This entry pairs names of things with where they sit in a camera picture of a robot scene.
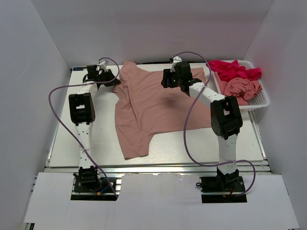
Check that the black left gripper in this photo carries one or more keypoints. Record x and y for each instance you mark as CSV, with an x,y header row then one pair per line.
x,y
110,76

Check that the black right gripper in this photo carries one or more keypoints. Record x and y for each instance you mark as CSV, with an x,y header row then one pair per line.
x,y
167,74

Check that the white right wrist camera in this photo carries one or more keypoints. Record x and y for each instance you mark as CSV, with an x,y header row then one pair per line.
x,y
175,59

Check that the white perforated plastic basket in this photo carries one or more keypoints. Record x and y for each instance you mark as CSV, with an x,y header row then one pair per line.
x,y
260,100

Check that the dusty pink t shirt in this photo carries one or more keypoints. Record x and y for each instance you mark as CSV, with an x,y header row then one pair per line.
x,y
145,108

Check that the coral pink t shirt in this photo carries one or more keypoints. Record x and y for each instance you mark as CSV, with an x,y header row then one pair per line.
x,y
243,89

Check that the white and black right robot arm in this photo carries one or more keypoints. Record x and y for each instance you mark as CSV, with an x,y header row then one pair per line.
x,y
226,121

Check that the black xdof label sticker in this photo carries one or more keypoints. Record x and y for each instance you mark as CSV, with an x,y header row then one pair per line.
x,y
79,68

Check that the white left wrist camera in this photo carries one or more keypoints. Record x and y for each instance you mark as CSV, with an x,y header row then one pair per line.
x,y
102,65

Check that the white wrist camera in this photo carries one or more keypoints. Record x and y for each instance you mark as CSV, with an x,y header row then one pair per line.
x,y
102,65
175,59

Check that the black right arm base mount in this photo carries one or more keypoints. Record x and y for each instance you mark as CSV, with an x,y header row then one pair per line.
x,y
214,192

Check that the magenta t shirt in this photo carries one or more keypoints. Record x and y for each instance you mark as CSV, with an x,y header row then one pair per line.
x,y
230,70

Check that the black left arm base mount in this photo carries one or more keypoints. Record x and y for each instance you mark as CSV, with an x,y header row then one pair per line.
x,y
102,193

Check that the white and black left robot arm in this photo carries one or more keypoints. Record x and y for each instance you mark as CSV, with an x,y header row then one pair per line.
x,y
82,114

